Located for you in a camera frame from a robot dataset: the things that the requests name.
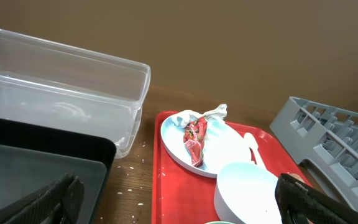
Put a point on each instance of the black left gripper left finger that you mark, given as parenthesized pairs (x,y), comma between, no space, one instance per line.
(59,202)

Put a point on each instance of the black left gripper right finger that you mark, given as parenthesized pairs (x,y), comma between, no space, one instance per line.
(299,203)

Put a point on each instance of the light blue bowl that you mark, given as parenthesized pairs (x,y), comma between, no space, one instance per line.
(245,193)

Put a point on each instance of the white napkin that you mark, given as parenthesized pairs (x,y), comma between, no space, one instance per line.
(185,117)

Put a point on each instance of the red snack wrapper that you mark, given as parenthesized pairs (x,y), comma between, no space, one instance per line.
(194,138)

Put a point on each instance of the brown carrot stick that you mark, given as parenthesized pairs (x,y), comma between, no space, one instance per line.
(296,177)

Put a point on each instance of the mint green bowl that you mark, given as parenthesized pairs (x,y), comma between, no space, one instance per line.
(219,222)

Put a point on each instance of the black waste tray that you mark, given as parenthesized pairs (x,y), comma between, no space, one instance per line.
(32,157)

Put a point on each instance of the grey dishwasher rack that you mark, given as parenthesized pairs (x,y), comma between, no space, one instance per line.
(326,139)

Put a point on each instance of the white plastic spoon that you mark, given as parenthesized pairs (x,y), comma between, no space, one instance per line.
(254,147)

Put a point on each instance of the light blue plate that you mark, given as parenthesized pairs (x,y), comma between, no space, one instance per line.
(223,145)

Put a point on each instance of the red serving tray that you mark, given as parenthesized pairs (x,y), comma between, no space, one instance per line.
(180,196)

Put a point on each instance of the clear plastic bin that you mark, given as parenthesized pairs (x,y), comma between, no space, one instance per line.
(64,87)

